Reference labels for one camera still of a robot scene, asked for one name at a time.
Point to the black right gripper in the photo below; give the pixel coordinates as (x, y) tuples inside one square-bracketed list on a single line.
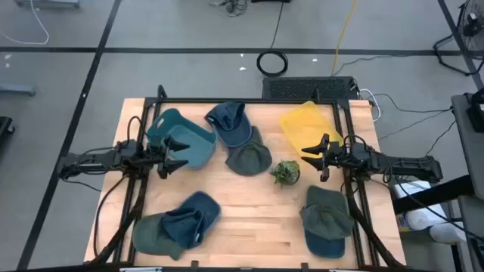
[(334, 156)]

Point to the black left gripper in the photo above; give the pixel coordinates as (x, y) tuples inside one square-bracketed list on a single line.
[(162, 162)]

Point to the green cloth cap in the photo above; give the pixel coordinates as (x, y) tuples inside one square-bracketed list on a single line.
[(249, 158), (149, 236), (325, 215)]

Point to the blue denim cap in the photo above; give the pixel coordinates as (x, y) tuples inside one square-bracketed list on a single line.
[(325, 247), (196, 211), (230, 132)]

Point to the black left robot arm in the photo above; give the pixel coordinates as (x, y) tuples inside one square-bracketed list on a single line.
[(94, 162)]

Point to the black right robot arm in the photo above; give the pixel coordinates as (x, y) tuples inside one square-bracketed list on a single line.
[(408, 166)]

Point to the teal plastic bin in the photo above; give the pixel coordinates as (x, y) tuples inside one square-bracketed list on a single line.
[(193, 141)]

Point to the yellow plastic bin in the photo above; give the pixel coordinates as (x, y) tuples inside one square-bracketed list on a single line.
[(302, 124)]

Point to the potted succulent plant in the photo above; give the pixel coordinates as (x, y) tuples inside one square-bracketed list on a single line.
[(286, 173)]

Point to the black perforated computer case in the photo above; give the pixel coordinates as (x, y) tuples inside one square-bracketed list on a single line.
[(302, 87)]

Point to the white paper box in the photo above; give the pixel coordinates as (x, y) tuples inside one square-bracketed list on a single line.
[(412, 189)]

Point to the white paper roll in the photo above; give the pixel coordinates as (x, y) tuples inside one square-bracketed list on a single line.
[(423, 219)]

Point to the black stand beam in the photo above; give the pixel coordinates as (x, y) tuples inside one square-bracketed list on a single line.
[(435, 194)]

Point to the grey side table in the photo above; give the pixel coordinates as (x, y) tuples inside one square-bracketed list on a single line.
[(463, 132)]

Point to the white bundle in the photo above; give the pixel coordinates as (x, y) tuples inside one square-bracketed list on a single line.
[(448, 233)]

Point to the black device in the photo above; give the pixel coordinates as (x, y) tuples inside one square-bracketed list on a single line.
[(477, 113)]

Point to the grey metal stand foot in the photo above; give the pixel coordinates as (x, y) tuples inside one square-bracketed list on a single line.
[(17, 90), (47, 3)]

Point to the black floor fan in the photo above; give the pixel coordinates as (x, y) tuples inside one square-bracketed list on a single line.
[(472, 22)]

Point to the black aluminium rig frame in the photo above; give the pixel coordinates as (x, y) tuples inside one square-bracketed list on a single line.
[(283, 100)]

